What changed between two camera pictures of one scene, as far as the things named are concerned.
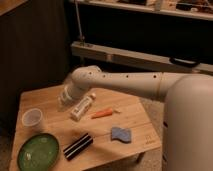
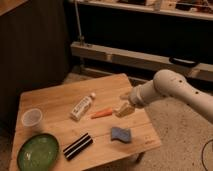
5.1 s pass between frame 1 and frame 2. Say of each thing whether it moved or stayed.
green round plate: stayed
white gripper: moved
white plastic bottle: stayed
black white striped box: stayed
